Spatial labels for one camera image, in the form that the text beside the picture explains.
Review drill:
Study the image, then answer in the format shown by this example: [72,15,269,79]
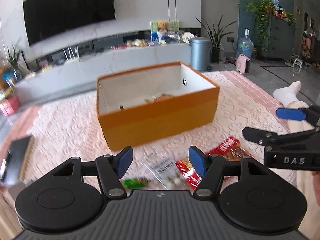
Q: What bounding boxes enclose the black notebook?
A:
[1,135,35,186]

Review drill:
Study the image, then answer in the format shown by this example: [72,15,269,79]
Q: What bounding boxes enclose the small left potted plant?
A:
[7,46,23,81]

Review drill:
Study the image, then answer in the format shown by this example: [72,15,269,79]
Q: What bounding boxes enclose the grey drawer cabinet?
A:
[259,16,295,60]

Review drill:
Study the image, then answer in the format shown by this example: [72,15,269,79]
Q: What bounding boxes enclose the red foil snack bag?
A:
[175,158,202,191]

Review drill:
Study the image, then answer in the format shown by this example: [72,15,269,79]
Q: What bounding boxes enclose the pink small heater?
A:
[236,54,251,74]

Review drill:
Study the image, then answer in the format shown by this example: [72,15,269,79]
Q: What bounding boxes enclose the clear bag white candies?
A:
[143,157,185,190]

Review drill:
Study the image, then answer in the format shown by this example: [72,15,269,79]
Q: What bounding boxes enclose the black wall television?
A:
[23,0,116,46]

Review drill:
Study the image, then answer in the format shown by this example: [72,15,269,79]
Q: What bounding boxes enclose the blue water jug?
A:
[236,28,254,59]

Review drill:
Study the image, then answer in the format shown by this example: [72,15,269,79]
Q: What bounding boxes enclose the white tv console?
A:
[15,43,191,105]

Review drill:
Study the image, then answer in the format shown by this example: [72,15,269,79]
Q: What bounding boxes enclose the potted green plant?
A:
[196,15,236,63]

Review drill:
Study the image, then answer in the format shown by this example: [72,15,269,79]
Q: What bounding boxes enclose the hanging ivy plant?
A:
[246,0,275,52]

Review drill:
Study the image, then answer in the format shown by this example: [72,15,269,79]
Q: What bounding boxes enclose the grey metal trash bin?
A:
[189,37,211,72]

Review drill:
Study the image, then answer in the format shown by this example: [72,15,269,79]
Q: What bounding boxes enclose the orange cardboard box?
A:
[96,62,220,151]

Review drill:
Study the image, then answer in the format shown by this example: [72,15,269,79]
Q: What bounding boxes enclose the teddy bear toy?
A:
[157,21,169,44]

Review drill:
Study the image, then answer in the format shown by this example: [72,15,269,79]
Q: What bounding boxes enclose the green snack packet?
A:
[121,178,149,190]

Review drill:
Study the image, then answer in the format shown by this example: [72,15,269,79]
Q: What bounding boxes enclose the red braised meat packet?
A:
[206,137,251,161]

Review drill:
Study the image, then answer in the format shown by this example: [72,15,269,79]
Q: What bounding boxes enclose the white socked foot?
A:
[272,81,308,109]

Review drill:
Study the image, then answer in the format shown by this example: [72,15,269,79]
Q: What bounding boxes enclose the pink lace tablecloth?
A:
[0,69,320,240]

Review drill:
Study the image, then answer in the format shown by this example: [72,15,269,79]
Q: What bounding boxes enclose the pink red storage box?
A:
[0,96,20,117]

